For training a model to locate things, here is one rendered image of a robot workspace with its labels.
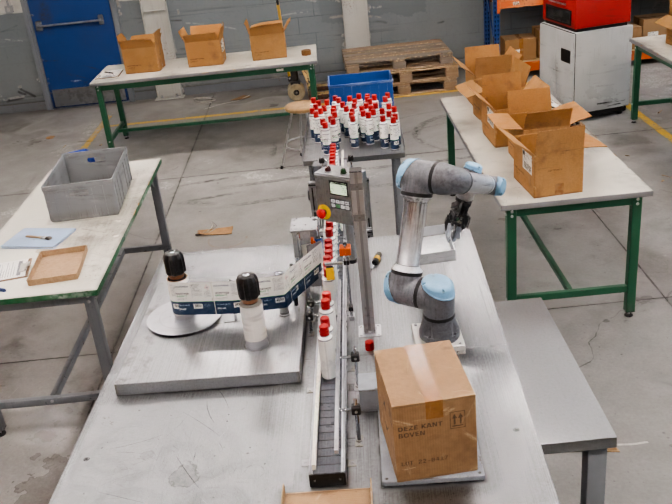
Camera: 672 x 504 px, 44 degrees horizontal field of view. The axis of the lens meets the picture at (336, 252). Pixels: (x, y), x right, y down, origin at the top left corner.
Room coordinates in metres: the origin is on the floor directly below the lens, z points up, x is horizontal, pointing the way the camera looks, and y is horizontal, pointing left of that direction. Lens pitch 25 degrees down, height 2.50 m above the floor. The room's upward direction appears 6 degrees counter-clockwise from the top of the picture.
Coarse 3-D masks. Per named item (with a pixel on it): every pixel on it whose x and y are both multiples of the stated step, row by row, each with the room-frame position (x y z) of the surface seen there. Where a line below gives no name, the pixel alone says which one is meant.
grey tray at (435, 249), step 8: (424, 232) 3.34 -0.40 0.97; (432, 232) 3.34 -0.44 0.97; (440, 232) 3.34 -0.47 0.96; (424, 240) 3.30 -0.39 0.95; (432, 240) 3.29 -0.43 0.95; (440, 240) 3.28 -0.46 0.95; (424, 248) 3.22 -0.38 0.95; (432, 248) 3.21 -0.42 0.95; (440, 248) 3.20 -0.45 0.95; (448, 248) 3.19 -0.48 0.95; (424, 256) 3.08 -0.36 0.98; (432, 256) 3.08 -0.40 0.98; (440, 256) 3.08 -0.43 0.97; (448, 256) 3.08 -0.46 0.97; (424, 264) 3.08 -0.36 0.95
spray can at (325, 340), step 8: (320, 328) 2.41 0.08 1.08; (328, 328) 2.42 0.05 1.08; (320, 336) 2.42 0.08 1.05; (328, 336) 2.41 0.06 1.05; (320, 344) 2.41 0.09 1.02; (328, 344) 2.40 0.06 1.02; (320, 352) 2.41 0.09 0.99; (328, 352) 2.40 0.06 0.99; (320, 360) 2.42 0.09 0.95; (328, 360) 2.40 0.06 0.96; (328, 368) 2.40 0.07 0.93; (328, 376) 2.40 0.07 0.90
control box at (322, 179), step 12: (324, 168) 2.90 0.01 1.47; (336, 168) 2.88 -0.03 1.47; (348, 168) 2.87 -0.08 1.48; (324, 180) 2.83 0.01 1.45; (336, 180) 2.80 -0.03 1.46; (348, 180) 2.76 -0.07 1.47; (324, 192) 2.83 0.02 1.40; (348, 192) 2.77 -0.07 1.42; (324, 204) 2.84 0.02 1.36; (336, 216) 2.81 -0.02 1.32; (348, 216) 2.77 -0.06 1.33
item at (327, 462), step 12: (324, 384) 2.38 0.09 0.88; (324, 396) 2.31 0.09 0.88; (324, 408) 2.24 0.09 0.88; (324, 420) 2.18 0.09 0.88; (324, 432) 2.11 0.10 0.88; (324, 444) 2.05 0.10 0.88; (324, 456) 2.00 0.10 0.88; (336, 456) 1.99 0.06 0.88; (324, 468) 1.94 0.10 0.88; (336, 468) 1.94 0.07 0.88
